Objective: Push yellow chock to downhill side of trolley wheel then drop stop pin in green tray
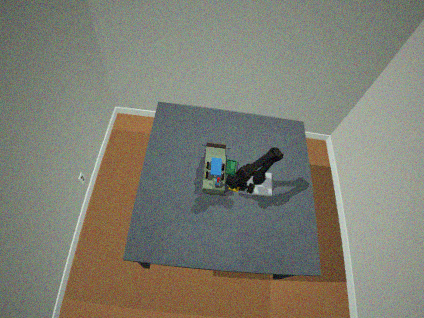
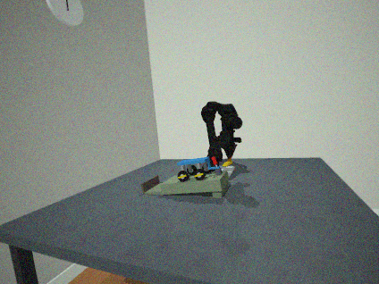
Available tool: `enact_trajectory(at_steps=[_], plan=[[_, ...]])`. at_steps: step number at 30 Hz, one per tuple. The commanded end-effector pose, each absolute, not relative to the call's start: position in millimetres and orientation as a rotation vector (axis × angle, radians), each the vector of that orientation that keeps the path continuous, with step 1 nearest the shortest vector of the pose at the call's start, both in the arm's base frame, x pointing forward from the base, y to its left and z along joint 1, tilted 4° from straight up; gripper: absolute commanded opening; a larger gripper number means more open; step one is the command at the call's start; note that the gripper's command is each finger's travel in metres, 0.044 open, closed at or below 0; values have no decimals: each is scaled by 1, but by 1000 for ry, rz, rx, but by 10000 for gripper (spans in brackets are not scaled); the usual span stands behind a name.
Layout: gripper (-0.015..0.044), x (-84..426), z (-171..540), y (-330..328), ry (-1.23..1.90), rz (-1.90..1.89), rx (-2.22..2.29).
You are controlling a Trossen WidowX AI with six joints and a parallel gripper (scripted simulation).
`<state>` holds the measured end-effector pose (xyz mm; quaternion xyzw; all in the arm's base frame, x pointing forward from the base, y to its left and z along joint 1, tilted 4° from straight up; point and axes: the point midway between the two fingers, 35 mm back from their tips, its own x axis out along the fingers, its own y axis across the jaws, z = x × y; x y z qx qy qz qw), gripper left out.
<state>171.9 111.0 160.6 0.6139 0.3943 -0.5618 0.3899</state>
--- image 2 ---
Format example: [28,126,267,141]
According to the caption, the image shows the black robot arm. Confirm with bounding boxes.
[201,101,242,167]

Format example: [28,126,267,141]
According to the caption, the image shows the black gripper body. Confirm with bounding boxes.
[215,129,241,148]

